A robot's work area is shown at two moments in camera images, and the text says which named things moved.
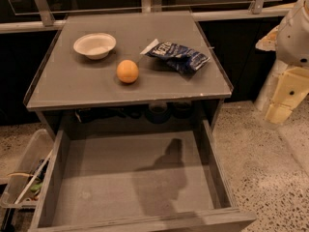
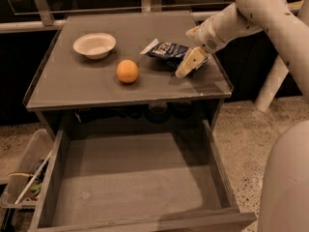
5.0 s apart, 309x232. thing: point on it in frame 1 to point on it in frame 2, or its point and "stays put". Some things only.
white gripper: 294,41 to 207,38
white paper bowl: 95,45 stays put
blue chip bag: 178,57 stays put
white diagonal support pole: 264,101 stays put
